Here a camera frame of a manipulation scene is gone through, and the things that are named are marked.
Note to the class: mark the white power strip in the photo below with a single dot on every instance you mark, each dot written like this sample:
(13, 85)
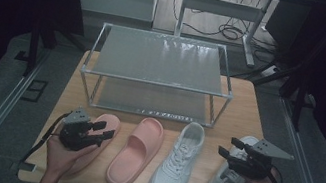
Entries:
(270, 71)

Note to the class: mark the black floor plate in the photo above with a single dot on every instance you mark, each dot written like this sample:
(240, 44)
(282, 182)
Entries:
(34, 91)

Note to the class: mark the person's left hand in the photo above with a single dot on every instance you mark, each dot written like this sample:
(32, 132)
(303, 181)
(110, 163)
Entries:
(59, 159)

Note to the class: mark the metal frame shoe rack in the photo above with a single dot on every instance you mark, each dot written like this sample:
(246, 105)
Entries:
(159, 60)

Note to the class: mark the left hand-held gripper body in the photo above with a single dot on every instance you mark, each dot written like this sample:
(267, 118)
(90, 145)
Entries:
(74, 133)

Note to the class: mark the black metal stand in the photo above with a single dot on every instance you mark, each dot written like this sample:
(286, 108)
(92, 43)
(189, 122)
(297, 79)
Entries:
(33, 48)
(299, 102)

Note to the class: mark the white desk frame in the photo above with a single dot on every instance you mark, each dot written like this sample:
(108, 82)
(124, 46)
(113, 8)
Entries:
(223, 8)

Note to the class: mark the pink slipper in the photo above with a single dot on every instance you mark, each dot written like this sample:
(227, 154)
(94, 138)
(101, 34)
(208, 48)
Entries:
(127, 166)
(84, 163)

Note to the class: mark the black box under desk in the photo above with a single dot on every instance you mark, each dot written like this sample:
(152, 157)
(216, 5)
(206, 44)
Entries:
(284, 25)

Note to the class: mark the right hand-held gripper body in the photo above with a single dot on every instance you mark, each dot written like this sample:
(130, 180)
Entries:
(253, 165)

